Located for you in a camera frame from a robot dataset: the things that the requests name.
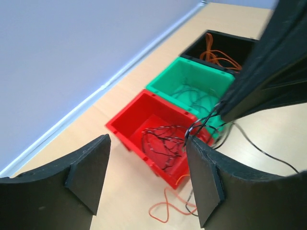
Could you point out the red plastic bin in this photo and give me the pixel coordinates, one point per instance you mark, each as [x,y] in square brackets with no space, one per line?
[155,130]

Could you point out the black plastic bin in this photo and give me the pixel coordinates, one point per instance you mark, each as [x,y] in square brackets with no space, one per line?
[222,51]

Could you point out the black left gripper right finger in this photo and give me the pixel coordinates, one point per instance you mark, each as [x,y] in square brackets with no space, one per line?
[232,196]

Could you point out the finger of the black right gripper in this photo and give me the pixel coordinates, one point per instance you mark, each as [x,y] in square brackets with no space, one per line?
[275,73]

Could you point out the green plastic bin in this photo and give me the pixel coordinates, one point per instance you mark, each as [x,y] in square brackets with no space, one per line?
[191,86]

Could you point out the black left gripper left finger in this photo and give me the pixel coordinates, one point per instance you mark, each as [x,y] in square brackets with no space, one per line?
[61,195]

